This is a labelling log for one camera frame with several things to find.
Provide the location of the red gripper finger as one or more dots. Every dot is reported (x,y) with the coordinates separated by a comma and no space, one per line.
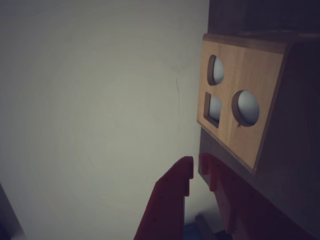
(170,200)
(240,205)

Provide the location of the wooden shape sorter box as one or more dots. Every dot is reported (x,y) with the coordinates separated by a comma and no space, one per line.
(250,75)

